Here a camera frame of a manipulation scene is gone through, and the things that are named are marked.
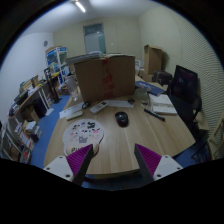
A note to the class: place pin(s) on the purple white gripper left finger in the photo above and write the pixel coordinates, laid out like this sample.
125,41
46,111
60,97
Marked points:
73,167

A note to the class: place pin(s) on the white remote control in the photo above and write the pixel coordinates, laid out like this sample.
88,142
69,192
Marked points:
99,107

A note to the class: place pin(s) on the stack of papers on box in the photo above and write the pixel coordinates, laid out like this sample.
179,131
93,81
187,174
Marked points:
82,58

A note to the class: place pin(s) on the clear plastic cup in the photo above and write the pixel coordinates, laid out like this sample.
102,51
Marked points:
72,87

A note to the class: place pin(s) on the black pen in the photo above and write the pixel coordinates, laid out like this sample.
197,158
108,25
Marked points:
155,115

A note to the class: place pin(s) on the white display cabinet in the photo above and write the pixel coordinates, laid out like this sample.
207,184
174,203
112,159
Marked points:
56,58

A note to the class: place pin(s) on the black computer mouse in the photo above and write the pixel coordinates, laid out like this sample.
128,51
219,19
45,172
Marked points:
122,119

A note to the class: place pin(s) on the white flat remote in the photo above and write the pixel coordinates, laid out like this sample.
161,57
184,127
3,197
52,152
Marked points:
74,115

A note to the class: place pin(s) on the blue folder on table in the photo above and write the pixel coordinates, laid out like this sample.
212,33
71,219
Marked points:
154,90

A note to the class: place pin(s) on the black office chair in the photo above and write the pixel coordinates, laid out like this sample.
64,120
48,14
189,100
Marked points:
183,93

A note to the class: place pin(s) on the shelf with clutter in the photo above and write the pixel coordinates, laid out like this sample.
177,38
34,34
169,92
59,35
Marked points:
18,137

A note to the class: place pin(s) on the round patterned mouse pad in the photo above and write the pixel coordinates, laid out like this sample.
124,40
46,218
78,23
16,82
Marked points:
82,133

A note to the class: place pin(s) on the open white book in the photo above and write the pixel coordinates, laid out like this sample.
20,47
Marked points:
162,105

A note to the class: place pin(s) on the tall cardboard box background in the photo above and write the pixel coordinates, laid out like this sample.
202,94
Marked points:
152,58

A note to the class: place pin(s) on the small black round object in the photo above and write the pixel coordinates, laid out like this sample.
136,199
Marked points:
86,105

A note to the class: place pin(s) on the large brown cardboard box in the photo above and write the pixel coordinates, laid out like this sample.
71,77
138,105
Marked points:
110,77

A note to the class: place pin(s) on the ceiling light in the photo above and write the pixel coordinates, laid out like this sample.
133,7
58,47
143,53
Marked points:
80,6

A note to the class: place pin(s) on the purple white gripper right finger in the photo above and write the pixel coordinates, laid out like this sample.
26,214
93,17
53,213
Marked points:
153,166

